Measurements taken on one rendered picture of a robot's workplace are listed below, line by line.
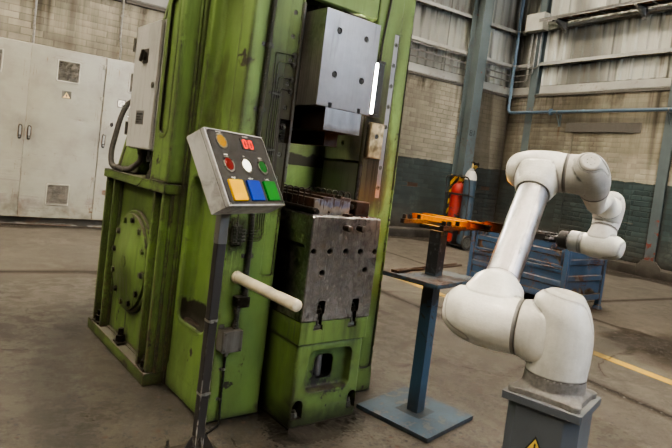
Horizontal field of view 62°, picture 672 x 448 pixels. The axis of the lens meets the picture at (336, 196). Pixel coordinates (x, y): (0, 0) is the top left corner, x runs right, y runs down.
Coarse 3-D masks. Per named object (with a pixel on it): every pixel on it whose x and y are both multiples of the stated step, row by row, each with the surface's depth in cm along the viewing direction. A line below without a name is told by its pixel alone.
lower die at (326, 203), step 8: (288, 192) 255; (296, 192) 252; (312, 192) 252; (288, 200) 249; (296, 200) 244; (304, 200) 239; (312, 200) 235; (320, 200) 236; (328, 200) 239; (336, 200) 241; (344, 200) 244; (320, 208) 236; (328, 208) 239; (336, 208) 242; (344, 208) 245
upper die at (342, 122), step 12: (300, 108) 246; (312, 108) 239; (324, 108) 232; (300, 120) 245; (312, 120) 238; (324, 120) 232; (336, 120) 236; (348, 120) 240; (360, 120) 244; (336, 132) 240; (348, 132) 241
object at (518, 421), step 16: (512, 400) 144; (528, 400) 141; (592, 400) 146; (512, 416) 145; (528, 416) 142; (544, 416) 140; (560, 416) 136; (576, 416) 134; (512, 432) 145; (528, 432) 142; (544, 432) 140; (560, 432) 137; (576, 432) 137
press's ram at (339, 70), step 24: (312, 24) 234; (336, 24) 230; (360, 24) 238; (312, 48) 233; (336, 48) 232; (360, 48) 240; (312, 72) 232; (336, 72) 233; (360, 72) 241; (312, 96) 231; (336, 96) 235; (360, 96) 243
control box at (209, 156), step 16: (208, 128) 183; (192, 144) 183; (208, 144) 180; (240, 144) 196; (256, 144) 206; (208, 160) 180; (224, 160) 184; (240, 160) 192; (256, 160) 201; (208, 176) 180; (224, 176) 180; (240, 176) 188; (256, 176) 197; (272, 176) 207; (208, 192) 180; (224, 192) 178; (224, 208) 178; (240, 208) 185; (256, 208) 194; (272, 208) 204
